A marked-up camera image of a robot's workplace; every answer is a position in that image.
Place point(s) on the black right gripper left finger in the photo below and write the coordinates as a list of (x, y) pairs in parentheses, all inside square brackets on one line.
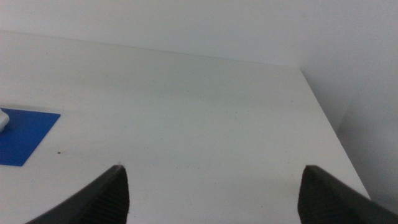
[(102, 199)]

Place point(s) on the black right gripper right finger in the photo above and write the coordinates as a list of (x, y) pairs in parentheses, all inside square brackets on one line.
[(329, 202)]

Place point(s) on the white sneaker with red stripes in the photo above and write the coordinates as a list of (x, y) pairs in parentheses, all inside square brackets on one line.
[(2, 119)]

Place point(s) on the blue rectangular mat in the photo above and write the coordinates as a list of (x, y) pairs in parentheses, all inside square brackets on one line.
[(25, 137)]

